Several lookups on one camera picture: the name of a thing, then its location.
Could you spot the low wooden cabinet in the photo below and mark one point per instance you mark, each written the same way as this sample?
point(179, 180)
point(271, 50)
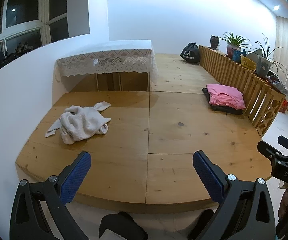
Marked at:
point(134, 81)

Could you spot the yellow plastic basket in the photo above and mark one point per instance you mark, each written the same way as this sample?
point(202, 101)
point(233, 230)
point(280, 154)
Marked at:
point(247, 62)

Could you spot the white knit sweater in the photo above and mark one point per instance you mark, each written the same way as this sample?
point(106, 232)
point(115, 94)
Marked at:
point(81, 122)

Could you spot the wooden platform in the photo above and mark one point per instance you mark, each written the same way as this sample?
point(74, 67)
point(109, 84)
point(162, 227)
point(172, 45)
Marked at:
point(174, 140)

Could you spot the wooden slatted fence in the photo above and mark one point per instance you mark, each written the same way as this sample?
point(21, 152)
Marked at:
point(234, 73)

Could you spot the blue bag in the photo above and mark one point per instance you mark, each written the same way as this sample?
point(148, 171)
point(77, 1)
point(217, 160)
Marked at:
point(237, 55)

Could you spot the dark ceramic vase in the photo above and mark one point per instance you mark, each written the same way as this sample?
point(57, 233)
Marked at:
point(214, 42)

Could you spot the pile of bags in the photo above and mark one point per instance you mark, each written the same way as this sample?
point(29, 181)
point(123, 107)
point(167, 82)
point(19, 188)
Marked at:
point(279, 85)

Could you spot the white curtain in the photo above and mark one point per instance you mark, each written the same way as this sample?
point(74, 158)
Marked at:
point(284, 45)

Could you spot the grey printed box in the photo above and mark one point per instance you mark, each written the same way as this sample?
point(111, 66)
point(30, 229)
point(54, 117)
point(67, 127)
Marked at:
point(262, 67)

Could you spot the pink folded garment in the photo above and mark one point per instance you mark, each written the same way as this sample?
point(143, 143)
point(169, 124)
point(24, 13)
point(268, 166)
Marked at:
point(224, 96)

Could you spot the green potted plant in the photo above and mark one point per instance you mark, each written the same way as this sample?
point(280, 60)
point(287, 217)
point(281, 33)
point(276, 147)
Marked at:
point(232, 47)

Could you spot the person's right hand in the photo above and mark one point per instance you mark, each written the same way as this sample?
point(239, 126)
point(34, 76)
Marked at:
point(282, 205)

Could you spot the white framed window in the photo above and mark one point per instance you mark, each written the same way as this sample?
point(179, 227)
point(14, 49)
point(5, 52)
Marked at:
point(23, 10)

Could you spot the person's foot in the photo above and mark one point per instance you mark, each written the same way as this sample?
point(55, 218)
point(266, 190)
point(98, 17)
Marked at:
point(124, 225)
point(206, 218)

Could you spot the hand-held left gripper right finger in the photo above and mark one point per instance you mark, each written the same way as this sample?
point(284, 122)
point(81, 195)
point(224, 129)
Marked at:
point(206, 175)

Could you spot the ceiling light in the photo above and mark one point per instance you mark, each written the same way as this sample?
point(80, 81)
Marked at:
point(276, 7)

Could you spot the person's left foot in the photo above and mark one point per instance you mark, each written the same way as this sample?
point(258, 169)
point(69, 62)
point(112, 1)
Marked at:
point(124, 225)

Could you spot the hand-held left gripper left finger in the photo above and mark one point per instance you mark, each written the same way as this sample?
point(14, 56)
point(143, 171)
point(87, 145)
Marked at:
point(76, 177)

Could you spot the long-leaf potted plant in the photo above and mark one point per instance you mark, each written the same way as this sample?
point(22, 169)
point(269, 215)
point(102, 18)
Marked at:
point(271, 57)

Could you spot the white lace tablecloth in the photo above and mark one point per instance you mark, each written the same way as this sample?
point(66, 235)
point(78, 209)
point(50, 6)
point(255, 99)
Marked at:
point(108, 60)

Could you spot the grey laptop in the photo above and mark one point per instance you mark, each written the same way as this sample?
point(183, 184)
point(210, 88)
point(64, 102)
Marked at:
point(255, 53)

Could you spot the person's right foot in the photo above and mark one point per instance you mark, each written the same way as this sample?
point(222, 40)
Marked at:
point(206, 218)

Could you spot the black folded garment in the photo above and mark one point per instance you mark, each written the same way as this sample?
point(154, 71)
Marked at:
point(220, 110)

